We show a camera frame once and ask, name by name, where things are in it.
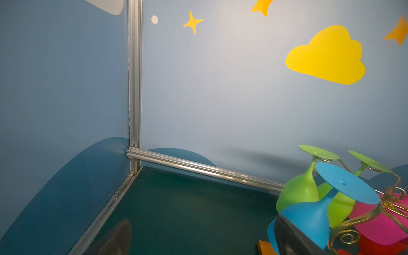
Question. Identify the green wine glass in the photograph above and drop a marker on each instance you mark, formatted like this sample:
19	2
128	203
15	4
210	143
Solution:
341	206
303	188

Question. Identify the red wine glass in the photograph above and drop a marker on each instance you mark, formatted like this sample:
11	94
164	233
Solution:
368	247

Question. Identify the left green wine glass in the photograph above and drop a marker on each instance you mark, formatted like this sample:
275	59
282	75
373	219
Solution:
303	188

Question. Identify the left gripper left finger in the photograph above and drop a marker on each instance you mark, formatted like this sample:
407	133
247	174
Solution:
116	242

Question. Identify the pink wine glass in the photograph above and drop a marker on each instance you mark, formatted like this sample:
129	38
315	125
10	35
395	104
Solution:
382	229

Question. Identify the right green wine glass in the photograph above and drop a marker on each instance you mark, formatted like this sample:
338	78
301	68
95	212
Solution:
341	206

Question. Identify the orange wooden rack base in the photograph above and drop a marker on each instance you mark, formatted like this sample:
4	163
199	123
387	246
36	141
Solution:
265	248

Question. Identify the rear blue wine glass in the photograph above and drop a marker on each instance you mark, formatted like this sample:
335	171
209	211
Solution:
312	218

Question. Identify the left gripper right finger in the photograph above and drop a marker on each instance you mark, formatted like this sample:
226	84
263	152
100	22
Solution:
289	240

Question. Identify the gold wire glass rack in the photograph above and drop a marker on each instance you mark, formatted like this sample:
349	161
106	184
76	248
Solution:
390	200

